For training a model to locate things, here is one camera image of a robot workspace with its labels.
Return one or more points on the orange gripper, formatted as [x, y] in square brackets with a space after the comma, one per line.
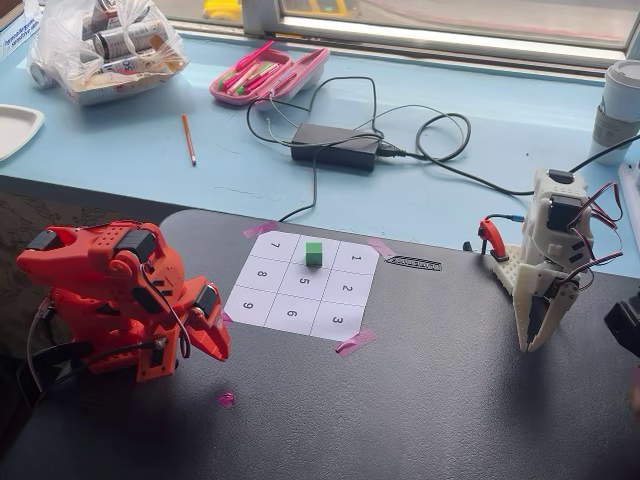
[209, 326]

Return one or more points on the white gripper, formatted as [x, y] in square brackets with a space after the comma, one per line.
[546, 285]

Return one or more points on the green cube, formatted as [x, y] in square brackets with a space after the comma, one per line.
[313, 254]

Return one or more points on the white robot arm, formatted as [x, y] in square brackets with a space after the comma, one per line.
[537, 225]

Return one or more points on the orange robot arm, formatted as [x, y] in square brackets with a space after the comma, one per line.
[100, 295]

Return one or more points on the white numbered grid paper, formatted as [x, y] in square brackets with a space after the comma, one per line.
[345, 305]

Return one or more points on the pink tape strip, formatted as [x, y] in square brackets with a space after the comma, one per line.
[226, 318]
[355, 342]
[381, 247]
[259, 229]

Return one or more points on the small crumpled pink tape marker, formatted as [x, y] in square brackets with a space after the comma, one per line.
[226, 398]

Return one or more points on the black device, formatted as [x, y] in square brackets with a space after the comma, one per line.
[625, 320]

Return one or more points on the orange curved clamp lever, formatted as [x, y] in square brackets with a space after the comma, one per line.
[492, 240]

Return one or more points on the black striped rectangular sticker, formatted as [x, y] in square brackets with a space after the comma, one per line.
[415, 263]

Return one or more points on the white power strip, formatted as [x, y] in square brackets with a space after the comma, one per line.
[631, 185]

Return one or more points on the orange pencil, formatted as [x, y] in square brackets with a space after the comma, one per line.
[188, 140]

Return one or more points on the black power adapter brick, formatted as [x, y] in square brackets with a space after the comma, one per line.
[335, 145]

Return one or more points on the paper coffee cup with lid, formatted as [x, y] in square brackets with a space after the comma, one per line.
[617, 100]

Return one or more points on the wooden pencil in case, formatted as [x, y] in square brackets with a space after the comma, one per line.
[248, 77]

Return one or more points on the pink marker pen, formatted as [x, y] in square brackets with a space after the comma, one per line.
[262, 77]

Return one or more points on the white food tray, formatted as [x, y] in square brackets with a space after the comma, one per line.
[125, 89]

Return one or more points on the pink pencil case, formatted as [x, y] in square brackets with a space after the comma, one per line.
[300, 75]

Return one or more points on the long pink pen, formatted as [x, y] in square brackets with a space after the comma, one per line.
[254, 55]

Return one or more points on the white paper plate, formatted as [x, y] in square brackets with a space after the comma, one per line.
[15, 130]

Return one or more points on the printed drink can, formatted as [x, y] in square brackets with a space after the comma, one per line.
[125, 40]

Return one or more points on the silver drink can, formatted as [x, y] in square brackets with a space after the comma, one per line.
[40, 74]

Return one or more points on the yellow car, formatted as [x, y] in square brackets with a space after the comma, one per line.
[220, 7]

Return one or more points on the clear plastic bag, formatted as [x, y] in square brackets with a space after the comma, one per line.
[60, 40]

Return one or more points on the blue white printed box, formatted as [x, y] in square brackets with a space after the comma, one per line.
[17, 41]

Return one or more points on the dark book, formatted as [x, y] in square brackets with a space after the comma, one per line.
[10, 10]

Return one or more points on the white window frame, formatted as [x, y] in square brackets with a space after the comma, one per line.
[450, 37]

